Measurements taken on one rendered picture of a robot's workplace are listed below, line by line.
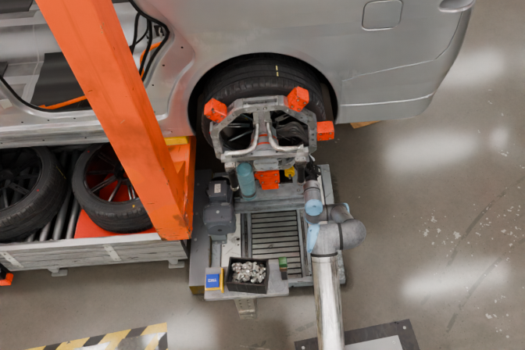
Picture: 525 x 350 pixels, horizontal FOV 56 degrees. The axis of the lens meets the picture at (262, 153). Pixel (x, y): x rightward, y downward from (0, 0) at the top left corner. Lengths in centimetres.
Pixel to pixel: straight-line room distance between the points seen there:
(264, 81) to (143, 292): 155
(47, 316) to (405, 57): 253
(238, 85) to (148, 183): 63
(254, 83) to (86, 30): 99
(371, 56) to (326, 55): 21
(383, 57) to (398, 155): 129
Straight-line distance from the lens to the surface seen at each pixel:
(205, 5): 218
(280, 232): 317
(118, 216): 293
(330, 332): 220
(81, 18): 162
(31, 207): 319
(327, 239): 211
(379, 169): 352
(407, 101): 272
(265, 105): 236
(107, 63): 173
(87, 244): 303
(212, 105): 239
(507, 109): 409
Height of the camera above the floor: 287
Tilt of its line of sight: 53 degrees down
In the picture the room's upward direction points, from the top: 7 degrees counter-clockwise
